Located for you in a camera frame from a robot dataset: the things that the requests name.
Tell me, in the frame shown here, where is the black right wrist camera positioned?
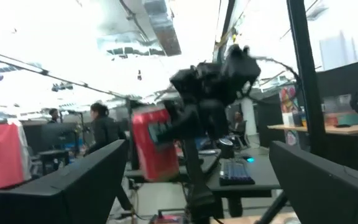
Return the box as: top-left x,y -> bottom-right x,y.
222,44 -> 262,94

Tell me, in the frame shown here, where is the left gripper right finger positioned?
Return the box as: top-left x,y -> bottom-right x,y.
268,141 -> 358,224

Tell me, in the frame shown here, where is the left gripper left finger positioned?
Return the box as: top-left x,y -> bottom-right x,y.
0,139 -> 129,224

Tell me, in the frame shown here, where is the colourful poster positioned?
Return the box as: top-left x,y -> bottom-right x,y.
279,86 -> 301,114

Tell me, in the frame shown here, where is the black cylindrical speaker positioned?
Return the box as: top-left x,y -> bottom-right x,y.
218,138 -> 236,159

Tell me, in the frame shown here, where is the person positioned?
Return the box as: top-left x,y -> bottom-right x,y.
84,101 -> 127,156
228,111 -> 249,139
47,108 -> 62,125

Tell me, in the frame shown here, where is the wooden desk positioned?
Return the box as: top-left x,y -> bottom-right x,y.
267,123 -> 358,175

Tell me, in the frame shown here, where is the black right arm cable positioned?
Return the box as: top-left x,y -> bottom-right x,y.
250,55 -> 301,85

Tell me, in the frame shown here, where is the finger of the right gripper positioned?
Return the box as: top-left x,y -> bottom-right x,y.
197,99 -> 229,141
155,104 -> 200,146

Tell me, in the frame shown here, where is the red Fanta strawberry can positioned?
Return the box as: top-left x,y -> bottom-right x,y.
131,104 -> 180,183

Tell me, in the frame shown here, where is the black stand beam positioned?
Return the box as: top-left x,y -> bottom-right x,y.
286,0 -> 328,156

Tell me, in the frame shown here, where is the backlit computer keyboard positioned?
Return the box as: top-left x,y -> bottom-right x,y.
218,159 -> 257,187

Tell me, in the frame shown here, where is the pink cloth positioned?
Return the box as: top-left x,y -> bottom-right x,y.
0,119 -> 32,190

